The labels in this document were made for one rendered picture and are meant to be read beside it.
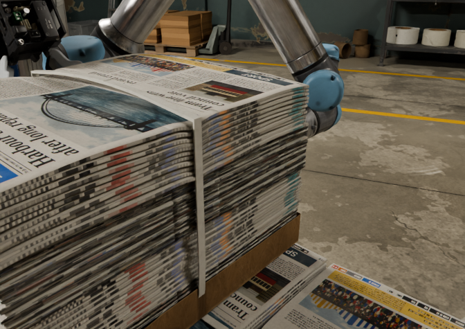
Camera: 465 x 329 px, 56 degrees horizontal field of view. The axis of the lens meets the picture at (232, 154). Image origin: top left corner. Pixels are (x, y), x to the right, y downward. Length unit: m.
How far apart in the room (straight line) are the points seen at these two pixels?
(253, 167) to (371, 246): 1.71
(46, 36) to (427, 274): 1.77
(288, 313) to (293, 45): 0.46
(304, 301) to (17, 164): 0.35
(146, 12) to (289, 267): 0.61
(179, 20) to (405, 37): 3.09
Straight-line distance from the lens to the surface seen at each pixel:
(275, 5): 0.78
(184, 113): 0.38
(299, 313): 0.52
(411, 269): 2.06
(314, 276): 0.58
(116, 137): 0.34
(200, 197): 0.40
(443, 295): 1.97
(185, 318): 0.47
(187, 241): 0.43
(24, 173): 0.31
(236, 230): 0.48
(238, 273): 0.51
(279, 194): 0.53
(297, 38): 0.79
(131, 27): 0.98
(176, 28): 6.58
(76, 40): 0.94
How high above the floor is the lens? 1.18
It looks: 23 degrees down
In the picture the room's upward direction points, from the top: straight up
